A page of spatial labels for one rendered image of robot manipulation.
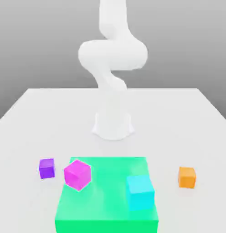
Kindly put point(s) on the small magenta cube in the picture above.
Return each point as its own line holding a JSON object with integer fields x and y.
{"x": 77, "y": 175}

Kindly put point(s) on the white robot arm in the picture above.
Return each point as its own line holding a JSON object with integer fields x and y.
{"x": 113, "y": 54}

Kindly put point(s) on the small cyan cube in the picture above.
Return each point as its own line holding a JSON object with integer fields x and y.
{"x": 141, "y": 193}

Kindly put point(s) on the small purple cube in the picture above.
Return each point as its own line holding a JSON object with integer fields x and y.
{"x": 47, "y": 168}

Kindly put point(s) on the large green box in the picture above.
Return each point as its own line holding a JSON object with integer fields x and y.
{"x": 107, "y": 203}

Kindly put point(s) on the small orange cube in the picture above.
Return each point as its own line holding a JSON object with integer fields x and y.
{"x": 186, "y": 177}

